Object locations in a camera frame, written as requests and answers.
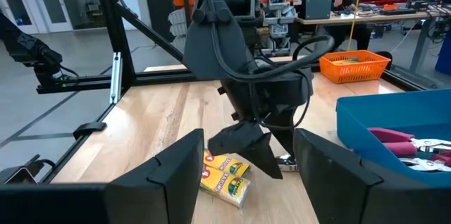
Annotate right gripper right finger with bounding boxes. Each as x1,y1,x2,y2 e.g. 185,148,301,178
293,128,451,224

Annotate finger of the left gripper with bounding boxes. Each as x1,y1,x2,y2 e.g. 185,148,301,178
206,120,284,180
264,108,297,158

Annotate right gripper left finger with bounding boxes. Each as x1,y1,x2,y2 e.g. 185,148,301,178
104,128,206,224

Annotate pink handled pliers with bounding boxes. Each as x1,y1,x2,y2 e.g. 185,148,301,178
368,127,451,158
399,152,451,173

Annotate yellow green crayon box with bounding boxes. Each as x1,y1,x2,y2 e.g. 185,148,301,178
330,57,366,66
199,165,252,209
203,149,252,178

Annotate white parts rack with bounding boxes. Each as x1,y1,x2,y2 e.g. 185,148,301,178
249,0,301,58

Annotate orange plastic basket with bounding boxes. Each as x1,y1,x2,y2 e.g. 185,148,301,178
319,49,392,85

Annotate blue plastic bin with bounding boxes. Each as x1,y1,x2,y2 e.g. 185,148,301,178
335,88,451,188

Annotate black table clamp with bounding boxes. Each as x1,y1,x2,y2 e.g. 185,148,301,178
72,121,108,141

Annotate dark laptop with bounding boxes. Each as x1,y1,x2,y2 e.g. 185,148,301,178
299,0,334,20

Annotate wooden desk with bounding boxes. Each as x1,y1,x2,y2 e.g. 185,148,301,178
295,9,451,73

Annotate blue container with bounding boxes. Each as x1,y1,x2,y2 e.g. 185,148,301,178
435,37,451,77

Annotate black device with green light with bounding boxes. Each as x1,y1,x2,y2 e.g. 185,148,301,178
0,11,80,89

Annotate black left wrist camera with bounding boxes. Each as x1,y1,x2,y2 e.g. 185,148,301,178
252,69,314,111

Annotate silver aluminium bracket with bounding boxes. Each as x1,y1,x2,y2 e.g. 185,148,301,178
109,51,123,105

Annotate yellow hanging cable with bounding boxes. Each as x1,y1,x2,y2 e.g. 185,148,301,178
347,0,364,51

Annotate black table frame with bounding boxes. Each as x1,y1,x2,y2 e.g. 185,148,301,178
35,0,429,185

